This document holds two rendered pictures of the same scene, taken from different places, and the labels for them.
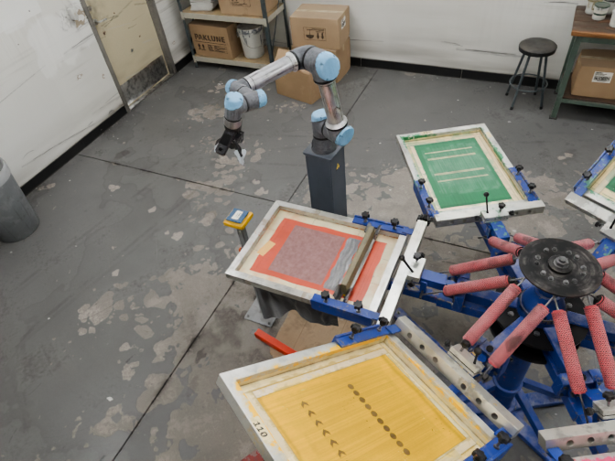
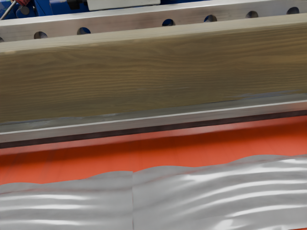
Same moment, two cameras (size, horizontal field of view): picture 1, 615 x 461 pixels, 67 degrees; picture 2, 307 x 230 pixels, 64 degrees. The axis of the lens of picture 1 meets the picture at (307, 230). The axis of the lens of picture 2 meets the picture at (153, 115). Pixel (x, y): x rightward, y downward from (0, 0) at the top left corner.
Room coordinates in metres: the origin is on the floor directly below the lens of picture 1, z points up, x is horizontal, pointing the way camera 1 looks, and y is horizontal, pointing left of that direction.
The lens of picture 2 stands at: (1.58, -0.05, 1.11)
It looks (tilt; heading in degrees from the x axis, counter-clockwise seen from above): 32 degrees down; 238
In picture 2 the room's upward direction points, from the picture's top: 5 degrees counter-clockwise
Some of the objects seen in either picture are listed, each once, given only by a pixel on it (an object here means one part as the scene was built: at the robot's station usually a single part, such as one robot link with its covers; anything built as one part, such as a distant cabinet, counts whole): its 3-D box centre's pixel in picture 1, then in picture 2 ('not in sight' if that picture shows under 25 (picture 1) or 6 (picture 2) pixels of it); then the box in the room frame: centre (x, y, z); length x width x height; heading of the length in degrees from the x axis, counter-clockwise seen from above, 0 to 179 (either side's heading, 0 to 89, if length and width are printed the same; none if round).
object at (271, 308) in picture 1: (296, 307); not in sight; (1.45, 0.11, 0.74); 0.46 x 0.04 x 0.42; 60
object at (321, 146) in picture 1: (323, 139); not in sight; (2.21, -0.16, 1.25); 0.15 x 0.15 x 0.10
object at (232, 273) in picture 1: (318, 254); not in sight; (1.61, -0.04, 0.97); 0.79 x 0.58 x 0.04; 60
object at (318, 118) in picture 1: (323, 123); not in sight; (2.21, -0.17, 1.37); 0.13 x 0.12 x 0.14; 33
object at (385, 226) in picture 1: (380, 228); not in sight; (1.73, -0.39, 0.97); 0.30 x 0.05 x 0.07; 60
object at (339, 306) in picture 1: (341, 309); not in sight; (1.25, -0.11, 0.98); 0.30 x 0.05 x 0.07; 60
